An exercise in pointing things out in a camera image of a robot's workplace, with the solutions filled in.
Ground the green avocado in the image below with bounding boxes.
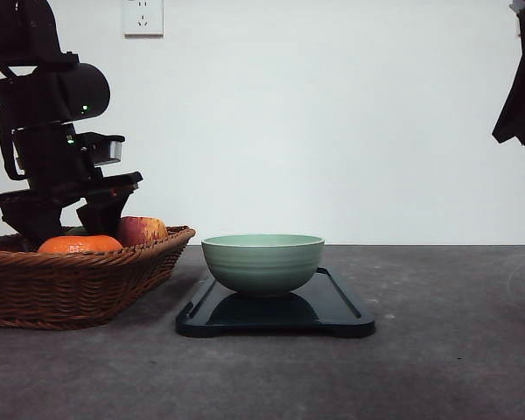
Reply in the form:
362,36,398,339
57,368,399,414
65,226,88,236

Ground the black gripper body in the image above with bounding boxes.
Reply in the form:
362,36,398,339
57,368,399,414
0,122,144,215

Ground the brown wicker basket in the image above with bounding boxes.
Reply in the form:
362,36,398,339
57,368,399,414
0,226,197,330

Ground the green ceramic bowl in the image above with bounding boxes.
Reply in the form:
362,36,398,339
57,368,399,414
201,234,325,293

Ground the dark purple fruit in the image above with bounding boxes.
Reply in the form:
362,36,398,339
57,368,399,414
0,233,32,252

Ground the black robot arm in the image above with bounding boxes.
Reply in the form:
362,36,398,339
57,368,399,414
0,0,143,241

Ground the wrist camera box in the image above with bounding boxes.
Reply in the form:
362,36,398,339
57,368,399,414
76,132,126,167

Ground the dark rectangular tray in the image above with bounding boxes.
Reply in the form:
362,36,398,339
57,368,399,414
176,267,375,338

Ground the white wall socket left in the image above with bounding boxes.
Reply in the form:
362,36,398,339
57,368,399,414
122,0,165,42

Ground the orange fruit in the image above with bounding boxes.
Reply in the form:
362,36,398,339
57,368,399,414
38,235,123,255

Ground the red apple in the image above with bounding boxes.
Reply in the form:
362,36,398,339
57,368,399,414
119,216,167,246

